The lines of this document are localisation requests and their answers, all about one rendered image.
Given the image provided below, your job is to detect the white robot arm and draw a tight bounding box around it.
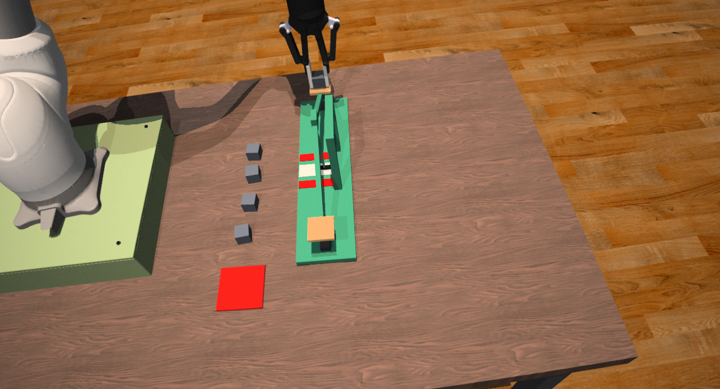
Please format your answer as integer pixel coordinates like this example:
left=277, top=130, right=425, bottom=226
left=0, top=0, right=110, bottom=233

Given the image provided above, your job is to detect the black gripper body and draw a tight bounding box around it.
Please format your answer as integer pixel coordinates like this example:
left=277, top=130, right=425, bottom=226
left=286, top=0, right=329, bottom=36

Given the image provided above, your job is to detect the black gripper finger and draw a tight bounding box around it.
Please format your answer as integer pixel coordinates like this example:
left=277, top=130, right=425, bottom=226
left=279, top=21, right=313, bottom=88
left=312, top=16, right=340, bottom=87

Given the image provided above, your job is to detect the red flat square plate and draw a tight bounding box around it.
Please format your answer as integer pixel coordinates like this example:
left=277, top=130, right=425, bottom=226
left=216, top=265, right=266, bottom=311

